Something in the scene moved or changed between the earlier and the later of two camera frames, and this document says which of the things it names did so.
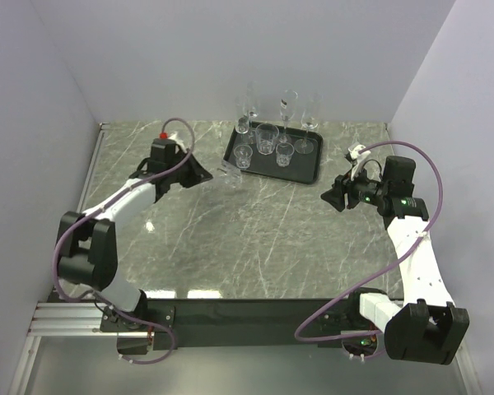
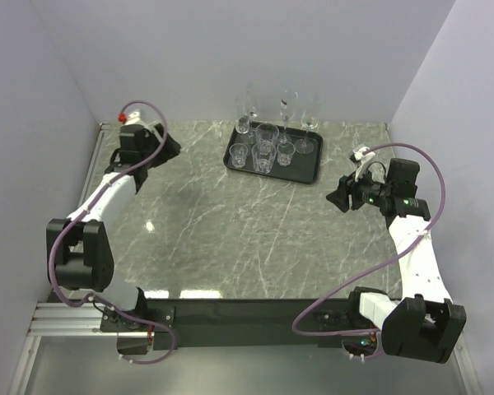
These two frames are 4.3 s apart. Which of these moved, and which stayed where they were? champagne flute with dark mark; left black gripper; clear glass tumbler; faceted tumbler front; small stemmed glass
Moved: faceted tumbler front; left black gripper
Stayed: champagne flute with dark mark; small stemmed glass; clear glass tumbler
